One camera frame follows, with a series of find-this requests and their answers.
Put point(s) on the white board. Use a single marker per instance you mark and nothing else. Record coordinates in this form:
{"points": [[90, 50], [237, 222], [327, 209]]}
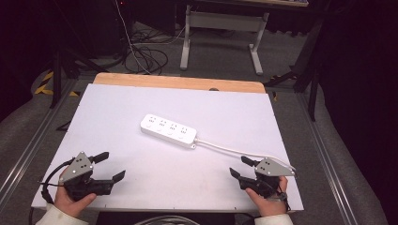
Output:
{"points": [[156, 175]]}

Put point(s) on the person's left hand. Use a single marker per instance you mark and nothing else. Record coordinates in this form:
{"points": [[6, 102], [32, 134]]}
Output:
{"points": [[70, 204]]}

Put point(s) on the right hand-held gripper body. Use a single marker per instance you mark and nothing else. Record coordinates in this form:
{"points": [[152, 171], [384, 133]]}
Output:
{"points": [[270, 168]]}

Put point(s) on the white power strip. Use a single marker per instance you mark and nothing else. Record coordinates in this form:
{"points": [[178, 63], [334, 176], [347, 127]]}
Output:
{"points": [[169, 131]]}

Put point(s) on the black metal stand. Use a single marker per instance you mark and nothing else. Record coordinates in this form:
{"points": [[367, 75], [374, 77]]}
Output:
{"points": [[308, 75]]}

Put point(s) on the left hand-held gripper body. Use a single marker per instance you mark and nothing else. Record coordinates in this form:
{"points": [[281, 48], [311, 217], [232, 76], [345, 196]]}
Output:
{"points": [[76, 167]]}

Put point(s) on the aluminium floor rail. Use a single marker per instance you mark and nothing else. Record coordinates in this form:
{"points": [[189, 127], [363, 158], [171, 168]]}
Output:
{"points": [[328, 162], [34, 140]]}

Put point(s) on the wooden table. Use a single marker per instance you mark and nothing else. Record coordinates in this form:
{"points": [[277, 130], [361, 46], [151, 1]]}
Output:
{"points": [[175, 82]]}

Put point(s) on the person's right hand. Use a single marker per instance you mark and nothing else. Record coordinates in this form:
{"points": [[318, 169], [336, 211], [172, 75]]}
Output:
{"points": [[269, 206]]}

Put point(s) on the black tripod stand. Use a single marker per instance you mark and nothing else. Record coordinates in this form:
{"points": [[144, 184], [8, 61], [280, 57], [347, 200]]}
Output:
{"points": [[58, 75]]}

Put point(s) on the white metal desk frame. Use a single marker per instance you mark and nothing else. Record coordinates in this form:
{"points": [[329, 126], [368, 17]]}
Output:
{"points": [[225, 19]]}

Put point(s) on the yellow black floor tape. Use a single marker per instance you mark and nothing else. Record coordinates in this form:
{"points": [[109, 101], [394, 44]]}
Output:
{"points": [[47, 84]]}

